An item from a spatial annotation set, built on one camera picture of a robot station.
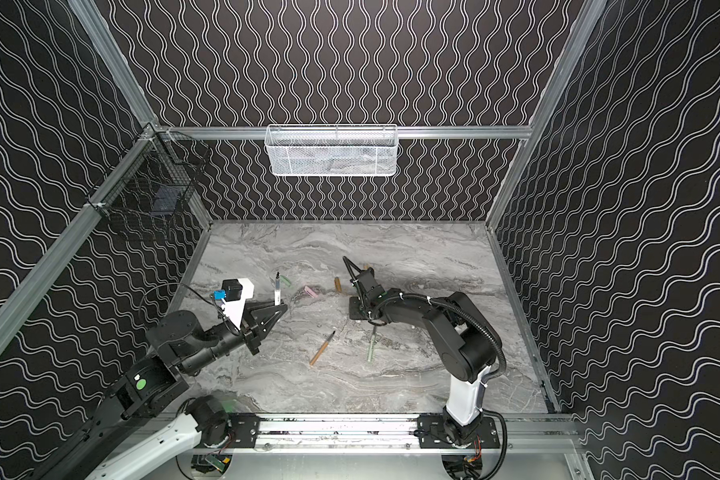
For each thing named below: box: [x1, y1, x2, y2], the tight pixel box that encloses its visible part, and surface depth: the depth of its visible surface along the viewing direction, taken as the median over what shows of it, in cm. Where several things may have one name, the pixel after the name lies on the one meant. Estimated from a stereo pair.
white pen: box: [274, 272, 281, 306], surface depth 60 cm
